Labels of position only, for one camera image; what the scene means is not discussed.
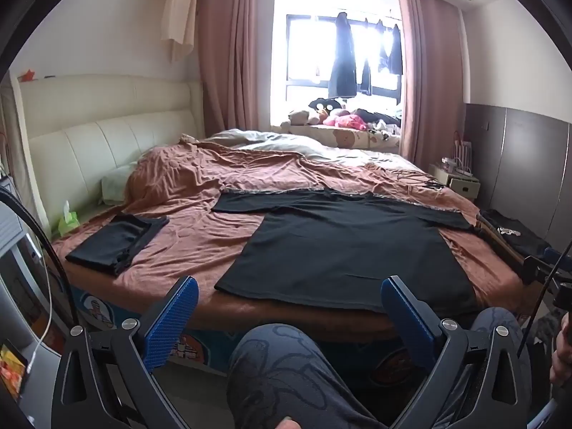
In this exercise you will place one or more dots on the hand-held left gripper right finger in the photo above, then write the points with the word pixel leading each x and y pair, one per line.
pixel 404 317

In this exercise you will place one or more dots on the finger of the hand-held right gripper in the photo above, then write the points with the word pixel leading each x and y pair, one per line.
pixel 538 268

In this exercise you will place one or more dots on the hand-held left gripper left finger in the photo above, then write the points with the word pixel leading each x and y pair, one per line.
pixel 172 321

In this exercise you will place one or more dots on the black t-shirt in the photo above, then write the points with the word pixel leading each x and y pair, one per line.
pixel 348 259

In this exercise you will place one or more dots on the stack of folded dark clothes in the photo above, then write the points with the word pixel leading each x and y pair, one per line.
pixel 514 232

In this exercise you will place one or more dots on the dark clothes pile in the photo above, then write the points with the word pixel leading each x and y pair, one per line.
pixel 380 117

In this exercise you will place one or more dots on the hanging dark clothes at window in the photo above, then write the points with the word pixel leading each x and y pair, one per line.
pixel 308 53

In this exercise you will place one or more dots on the person's right hand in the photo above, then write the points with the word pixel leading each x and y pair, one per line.
pixel 564 353

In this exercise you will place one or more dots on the person's right leg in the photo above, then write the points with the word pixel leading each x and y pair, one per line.
pixel 491 317

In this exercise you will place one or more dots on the person's leg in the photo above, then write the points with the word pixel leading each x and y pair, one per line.
pixel 286 380
pixel 491 317

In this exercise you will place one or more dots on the printed blue bed sheet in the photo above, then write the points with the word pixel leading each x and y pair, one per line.
pixel 98 308

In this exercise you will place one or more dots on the bed with brown blanket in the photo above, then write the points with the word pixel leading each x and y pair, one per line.
pixel 201 250

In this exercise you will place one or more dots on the folded black garment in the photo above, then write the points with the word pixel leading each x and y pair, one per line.
pixel 111 245

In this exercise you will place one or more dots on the dark wardrobe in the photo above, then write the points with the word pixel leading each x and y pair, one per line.
pixel 527 161

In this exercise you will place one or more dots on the cream nightstand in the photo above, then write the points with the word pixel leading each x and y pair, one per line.
pixel 458 184

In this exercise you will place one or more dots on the person's left leg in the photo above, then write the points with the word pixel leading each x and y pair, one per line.
pixel 286 380

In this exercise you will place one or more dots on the green tissue box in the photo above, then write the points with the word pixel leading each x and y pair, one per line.
pixel 69 222

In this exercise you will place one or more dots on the pale green pillow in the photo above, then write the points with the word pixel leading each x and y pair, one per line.
pixel 117 185

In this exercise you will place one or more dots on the grey bedside cabinet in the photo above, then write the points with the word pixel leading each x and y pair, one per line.
pixel 18 286

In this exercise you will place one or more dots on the smartphone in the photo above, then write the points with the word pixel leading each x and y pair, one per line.
pixel 11 368

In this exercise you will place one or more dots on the printed window seat cushion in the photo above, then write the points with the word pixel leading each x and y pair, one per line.
pixel 339 137

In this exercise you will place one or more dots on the cream padded headboard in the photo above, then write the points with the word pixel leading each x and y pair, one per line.
pixel 89 143

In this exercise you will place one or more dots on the white duvet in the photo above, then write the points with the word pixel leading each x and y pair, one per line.
pixel 277 143

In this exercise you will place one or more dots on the pink curtain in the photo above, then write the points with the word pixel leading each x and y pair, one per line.
pixel 429 76
pixel 232 53

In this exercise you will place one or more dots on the beige plush bear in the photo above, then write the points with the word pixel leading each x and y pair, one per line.
pixel 301 117

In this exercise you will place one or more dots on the black and white plush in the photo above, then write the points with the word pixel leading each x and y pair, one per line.
pixel 326 105

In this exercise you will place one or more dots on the short dark hanging garment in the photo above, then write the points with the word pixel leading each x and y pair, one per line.
pixel 393 53

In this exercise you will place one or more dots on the long dark hanging garment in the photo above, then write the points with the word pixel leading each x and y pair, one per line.
pixel 343 58

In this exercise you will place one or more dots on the red star ornament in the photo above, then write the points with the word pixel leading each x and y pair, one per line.
pixel 27 75

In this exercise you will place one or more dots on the cream hanging cloth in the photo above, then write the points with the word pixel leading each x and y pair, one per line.
pixel 178 13

